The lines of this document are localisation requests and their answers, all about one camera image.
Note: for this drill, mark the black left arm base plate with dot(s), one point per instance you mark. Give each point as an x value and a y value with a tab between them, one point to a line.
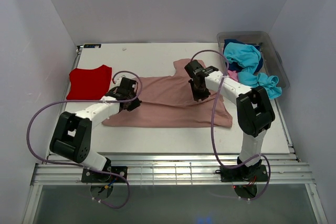
89	176

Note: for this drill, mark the light pink t-shirt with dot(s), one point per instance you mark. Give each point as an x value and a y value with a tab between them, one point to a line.
233	75

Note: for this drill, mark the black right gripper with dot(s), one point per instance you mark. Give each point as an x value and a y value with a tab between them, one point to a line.
197	96

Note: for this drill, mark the dusty pink t-shirt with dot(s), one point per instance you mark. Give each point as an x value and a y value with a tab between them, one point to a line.
168	102

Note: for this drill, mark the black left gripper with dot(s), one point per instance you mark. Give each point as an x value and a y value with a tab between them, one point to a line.
135	104

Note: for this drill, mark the aluminium extrusion frame rail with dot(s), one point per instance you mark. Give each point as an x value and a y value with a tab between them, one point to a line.
171	170

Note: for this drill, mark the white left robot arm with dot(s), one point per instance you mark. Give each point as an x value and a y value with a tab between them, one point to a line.
72	136

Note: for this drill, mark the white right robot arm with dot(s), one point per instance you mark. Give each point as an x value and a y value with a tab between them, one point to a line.
254	113

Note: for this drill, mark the turquoise t-shirt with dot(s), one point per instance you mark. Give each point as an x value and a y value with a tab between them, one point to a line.
269	83

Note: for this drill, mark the clear plastic bin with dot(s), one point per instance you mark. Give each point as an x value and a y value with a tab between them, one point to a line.
272	60

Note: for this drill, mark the blue label sticker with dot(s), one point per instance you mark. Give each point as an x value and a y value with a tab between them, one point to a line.
92	46

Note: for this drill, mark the folded red t-shirt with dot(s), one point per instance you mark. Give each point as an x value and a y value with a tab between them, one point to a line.
89	84

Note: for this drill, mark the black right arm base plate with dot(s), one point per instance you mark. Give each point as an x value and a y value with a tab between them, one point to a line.
243	174

